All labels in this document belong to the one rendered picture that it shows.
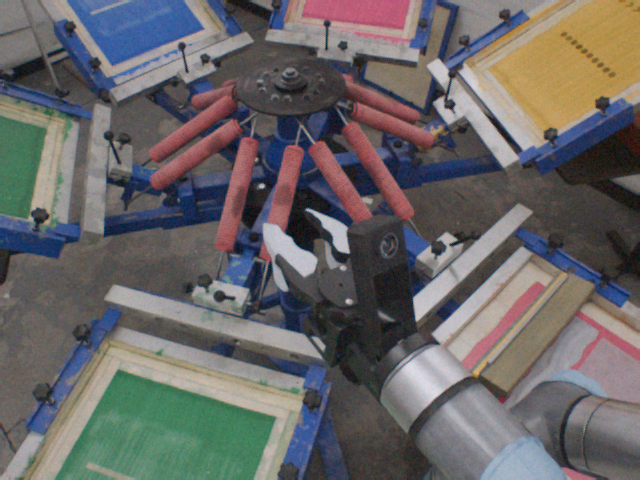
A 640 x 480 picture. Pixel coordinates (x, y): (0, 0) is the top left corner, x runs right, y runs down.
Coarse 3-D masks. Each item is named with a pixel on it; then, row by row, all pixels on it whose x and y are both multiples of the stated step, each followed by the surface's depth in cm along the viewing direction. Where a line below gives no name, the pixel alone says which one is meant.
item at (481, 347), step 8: (496, 328) 132; (488, 336) 130; (496, 336) 130; (480, 344) 129; (488, 344) 129; (472, 352) 127; (480, 352) 127; (464, 360) 126; (472, 360) 126; (504, 400) 119; (568, 472) 107; (576, 472) 107
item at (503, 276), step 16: (512, 256) 144; (528, 256) 144; (496, 272) 140; (512, 272) 140; (480, 288) 136; (496, 288) 136; (464, 304) 133; (480, 304) 133; (608, 304) 134; (624, 304) 132; (448, 320) 130; (464, 320) 130; (624, 320) 132; (448, 336) 127
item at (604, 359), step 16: (528, 304) 137; (512, 320) 134; (592, 320) 133; (608, 336) 130; (592, 352) 127; (608, 352) 127; (624, 352) 127; (576, 368) 124; (592, 368) 124; (608, 368) 124; (624, 368) 124; (608, 384) 121; (624, 384) 121; (624, 400) 118
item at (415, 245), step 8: (408, 232) 143; (408, 240) 141; (416, 240) 141; (424, 240) 141; (408, 248) 139; (416, 248) 139; (424, 248) 139; (408, 256) 140; (416, 256) 137; (440, 272) 134; (432, 280) 137
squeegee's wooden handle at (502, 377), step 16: (560, 288) 128; (576, 288) 128; (592, 288) 127; (560, 304) 124; (576, 304) 124; (544, 320) 121; (560, 320) 121; (528, 336) 119; (544, 336) 118; (512, 352) 116; (528, 352) 115; (544, 352) 117; (496, 368) 113; (512, 368) 113; (528, 368) 113; (496, 384) 110; (512, 384) 110
